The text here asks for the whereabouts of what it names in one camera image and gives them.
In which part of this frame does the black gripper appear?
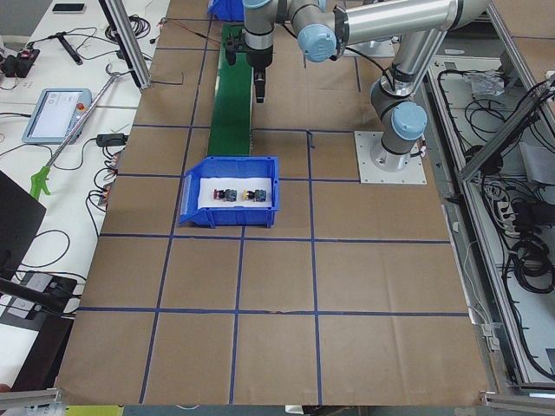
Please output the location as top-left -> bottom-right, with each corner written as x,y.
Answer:
225,26 -> 273,103

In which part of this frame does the yellow push button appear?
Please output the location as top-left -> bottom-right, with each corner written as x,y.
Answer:
243,189 -> 267,203

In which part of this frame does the red push button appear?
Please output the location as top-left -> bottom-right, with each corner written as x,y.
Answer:
213,188 -> 237,202

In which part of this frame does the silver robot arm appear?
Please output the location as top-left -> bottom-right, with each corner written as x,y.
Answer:
224,0 -> 489,172

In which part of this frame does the blue bin with buttons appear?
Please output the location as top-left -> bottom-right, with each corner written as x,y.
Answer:
179,156 -> 280,228

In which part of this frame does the green conveyor belt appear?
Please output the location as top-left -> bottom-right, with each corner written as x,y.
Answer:
207,23 -> 252,156

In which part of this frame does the blue empty bin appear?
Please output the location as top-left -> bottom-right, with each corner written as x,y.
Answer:
207,0 -> 244,22

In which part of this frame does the white foam pad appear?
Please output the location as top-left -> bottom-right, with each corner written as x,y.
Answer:
198,177 -> 276,208

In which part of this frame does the black power adapter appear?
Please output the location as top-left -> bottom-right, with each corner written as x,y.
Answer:
95,133 -> 128,147

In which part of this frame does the teach pendant tablet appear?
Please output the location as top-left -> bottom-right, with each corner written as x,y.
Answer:
22,88 -> 92,145

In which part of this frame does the black smartphone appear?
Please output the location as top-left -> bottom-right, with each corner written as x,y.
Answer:
52,3 -> 86,14

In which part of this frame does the aluminium frame post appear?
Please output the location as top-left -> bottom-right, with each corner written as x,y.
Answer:
99,0 -> 152,90

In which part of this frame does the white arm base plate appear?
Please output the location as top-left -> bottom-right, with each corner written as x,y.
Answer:
354,131 -> 427,185

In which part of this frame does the green handled reacher grabber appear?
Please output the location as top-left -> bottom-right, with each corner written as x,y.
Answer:
29,64 -> 129,200

